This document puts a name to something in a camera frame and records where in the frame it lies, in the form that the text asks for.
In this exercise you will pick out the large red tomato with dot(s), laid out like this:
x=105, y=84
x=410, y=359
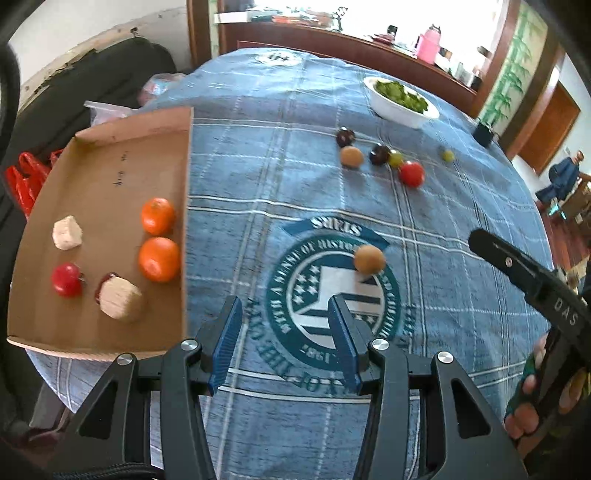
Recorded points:
x=412, y=174

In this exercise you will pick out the seated person in blue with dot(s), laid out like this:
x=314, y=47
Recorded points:
x=562, y=178

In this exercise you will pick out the brown longan fruit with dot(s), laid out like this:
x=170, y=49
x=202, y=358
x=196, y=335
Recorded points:
x=369, y=260

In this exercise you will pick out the tan round fruit far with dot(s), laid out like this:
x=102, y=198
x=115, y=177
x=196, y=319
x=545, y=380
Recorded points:
x=351, y=157

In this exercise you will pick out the dark purple plum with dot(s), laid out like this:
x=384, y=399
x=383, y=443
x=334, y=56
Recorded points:
x=345, y=137
x=380, y=154

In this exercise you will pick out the red plastic bag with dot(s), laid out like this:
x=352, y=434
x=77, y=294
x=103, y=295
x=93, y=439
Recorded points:
x=26, y=178

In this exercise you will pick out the black sofa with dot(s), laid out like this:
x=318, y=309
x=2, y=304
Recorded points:
x=114, y=76

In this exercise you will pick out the dark purple plum left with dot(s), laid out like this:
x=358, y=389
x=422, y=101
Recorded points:
x=345, y=137

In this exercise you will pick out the pink water bottle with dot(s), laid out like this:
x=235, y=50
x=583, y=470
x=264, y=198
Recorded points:
x=429, y=45

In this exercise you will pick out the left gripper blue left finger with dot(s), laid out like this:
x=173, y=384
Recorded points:
x=217, y=339

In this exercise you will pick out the red tomato with stem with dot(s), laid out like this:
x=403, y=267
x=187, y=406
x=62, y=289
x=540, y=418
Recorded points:
x=67, y=280

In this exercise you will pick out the orange with stem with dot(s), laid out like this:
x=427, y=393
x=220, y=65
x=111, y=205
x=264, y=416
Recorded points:
x=158, y=216

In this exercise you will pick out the white plastic bag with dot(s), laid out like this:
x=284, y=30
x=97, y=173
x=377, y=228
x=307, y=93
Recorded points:
x=103, y=112

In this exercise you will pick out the right hand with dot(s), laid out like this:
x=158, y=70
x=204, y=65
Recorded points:
x=521, y=416

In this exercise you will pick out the white bowl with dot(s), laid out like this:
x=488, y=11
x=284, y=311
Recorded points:
x=390, y=110

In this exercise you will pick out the green leafy salad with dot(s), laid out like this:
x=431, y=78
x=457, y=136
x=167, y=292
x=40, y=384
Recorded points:
x=396, y=92

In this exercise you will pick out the blue plaid tablecloth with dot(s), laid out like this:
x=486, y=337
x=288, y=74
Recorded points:
x=273, y=218

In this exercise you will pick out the round orange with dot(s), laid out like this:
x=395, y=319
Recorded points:
x=159, y=259

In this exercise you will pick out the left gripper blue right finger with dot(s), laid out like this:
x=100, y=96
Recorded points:
x=352, y=339

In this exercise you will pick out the wooden headboard ledge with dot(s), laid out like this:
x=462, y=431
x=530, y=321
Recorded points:
x=357, y=51

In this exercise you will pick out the small black box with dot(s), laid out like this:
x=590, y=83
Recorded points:
x=484, y=133

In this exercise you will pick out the brown cardboard tray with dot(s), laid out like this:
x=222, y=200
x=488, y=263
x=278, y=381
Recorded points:
x=103, y=177

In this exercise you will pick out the dark purple plum right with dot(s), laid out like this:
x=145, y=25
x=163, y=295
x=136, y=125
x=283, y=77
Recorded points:
x=380, y=154

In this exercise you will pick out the green grape far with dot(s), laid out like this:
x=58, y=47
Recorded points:
x=448, y=155

